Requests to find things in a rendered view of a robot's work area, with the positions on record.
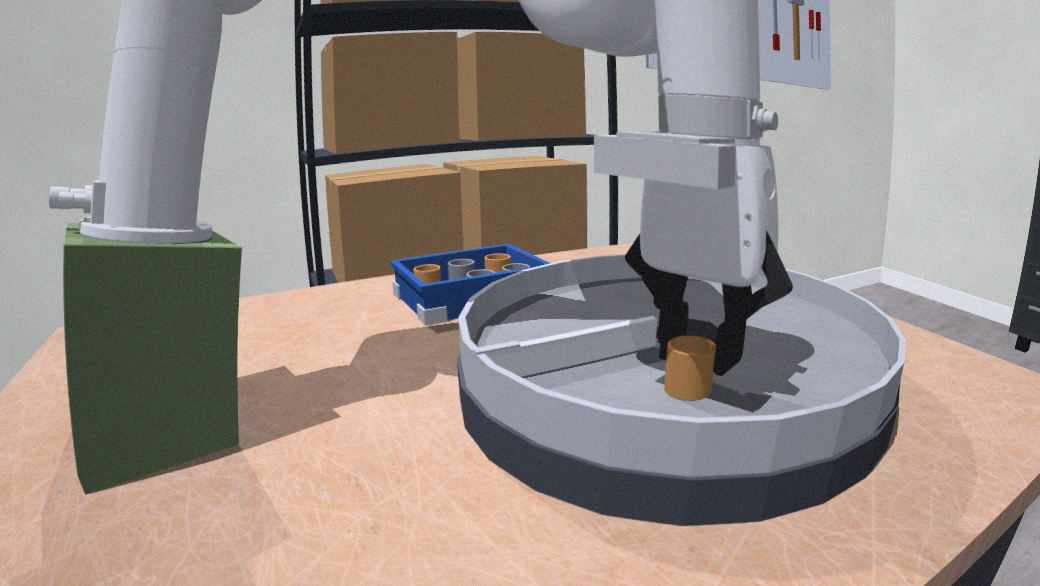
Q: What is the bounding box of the grey round turntable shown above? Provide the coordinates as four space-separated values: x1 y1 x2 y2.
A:
457 254 905 526

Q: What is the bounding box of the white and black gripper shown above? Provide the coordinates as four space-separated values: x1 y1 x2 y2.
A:
625 139 794 376

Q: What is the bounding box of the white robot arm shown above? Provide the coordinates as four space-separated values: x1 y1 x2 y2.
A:
49 0 778 243

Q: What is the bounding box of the bronze bushing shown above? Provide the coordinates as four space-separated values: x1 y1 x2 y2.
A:
485 254 511 273
413 264 441 284
664 336 716 401

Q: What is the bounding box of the blue open-top crate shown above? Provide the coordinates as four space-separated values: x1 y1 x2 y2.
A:
391 244 550 320

